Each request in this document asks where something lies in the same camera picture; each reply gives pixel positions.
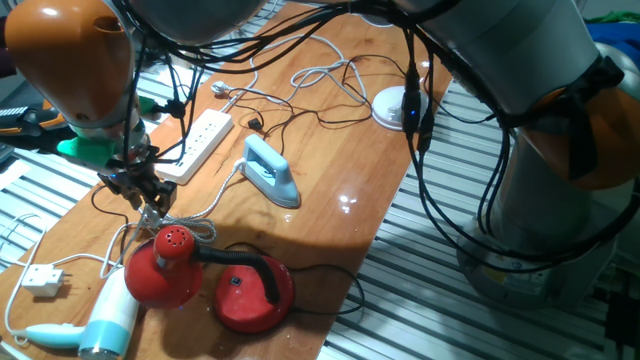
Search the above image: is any white power strip cord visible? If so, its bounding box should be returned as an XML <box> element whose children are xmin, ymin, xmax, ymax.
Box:
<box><xmin>209</xmin><ymin>33</ymin><xmax>369</xmax><ymax>114</ymax></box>

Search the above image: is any white hair dryer cord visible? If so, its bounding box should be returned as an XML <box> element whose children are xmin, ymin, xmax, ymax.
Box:
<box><xmin>0</xmin><ymin>213</ymin><xmax>151</xmax><ymax>349</ymax></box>

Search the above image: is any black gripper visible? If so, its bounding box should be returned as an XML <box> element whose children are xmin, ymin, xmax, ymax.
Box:
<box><xmin>97</xmin><ymin>158</ymin><xmax>179</xmax><ymax>221</ymax></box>

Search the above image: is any braided cord with white plug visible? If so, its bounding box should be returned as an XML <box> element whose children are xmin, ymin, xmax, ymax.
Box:
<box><xmin>142</xmin><ymin>158</ymin><xmax>249</xmax><ymax>245</ymax></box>

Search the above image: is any red desk lamp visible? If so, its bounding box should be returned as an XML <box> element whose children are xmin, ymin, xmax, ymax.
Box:
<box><xmin>123</xmin><ymin>224</ymin><xmax>296</xmax><ymax>335</ymax></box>

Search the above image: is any light blue travel iron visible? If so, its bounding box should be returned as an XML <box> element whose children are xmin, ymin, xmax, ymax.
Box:
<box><xmin>239</xmin><ymin>133</ymin><xmax>302</xmax><ymax>210</ymax></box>

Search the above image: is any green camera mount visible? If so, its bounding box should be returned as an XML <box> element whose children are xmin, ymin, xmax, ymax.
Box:
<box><xmin>56</xmin><ymin>137</ymin><xmax>129</xmax><ymax>169</ymax></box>

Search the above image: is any black lamp cord with plug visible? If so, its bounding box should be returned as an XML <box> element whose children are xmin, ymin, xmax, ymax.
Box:
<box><xmin>89</xmin><ymin>184</ymin><xmax>367</xmax><ymax>317</ymax></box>

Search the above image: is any black orange teach pendant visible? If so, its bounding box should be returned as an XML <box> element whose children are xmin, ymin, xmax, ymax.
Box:
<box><xmin>0</xmin><ymin>97</ymin><xmax>69</xmax><ymax>139</ymax></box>

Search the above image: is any orange wooden board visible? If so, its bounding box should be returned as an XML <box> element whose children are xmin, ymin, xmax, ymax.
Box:
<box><xmin>0</xmin><ymin>2</ymin><xmax>454</xmax><ymax>360</ymax></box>

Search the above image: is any blue plastic bag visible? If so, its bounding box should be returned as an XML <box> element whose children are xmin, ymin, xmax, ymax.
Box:
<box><xmin>584</xmin><ymin>19</ymin><xmax>640</xmax><ymax>57</ymax></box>

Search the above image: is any white power strip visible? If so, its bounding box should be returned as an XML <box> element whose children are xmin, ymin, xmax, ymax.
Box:
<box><xmin>154</xmin><ymin>108</ymin><xmax>235</xmax><ymax>186</ymax></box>

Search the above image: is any white blue hair dryer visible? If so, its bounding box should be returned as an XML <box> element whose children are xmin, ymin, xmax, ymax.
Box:
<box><xmin>10</xmin><ymin>267</ymin><xmax>141</xmax><ymax>360</ymax></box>

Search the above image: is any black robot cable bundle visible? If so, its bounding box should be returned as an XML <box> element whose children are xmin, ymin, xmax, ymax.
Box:
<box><xmin>109</xmin><ymin>0</ymin><xmax>640</xmax><ymax>274</ymax></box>

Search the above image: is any white square plug adapter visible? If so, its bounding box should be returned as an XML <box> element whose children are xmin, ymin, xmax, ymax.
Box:
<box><xmin>20</xmin><ymin>263</ymin><xmax>66</xmax><ymax>299</ymax></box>

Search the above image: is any thin black cord with switch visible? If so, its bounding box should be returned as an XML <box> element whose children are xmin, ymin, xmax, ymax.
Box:
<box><xmin>222</xmin><ymin>53</ymin><xmax>416</xmax><ymax>156</ymax></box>

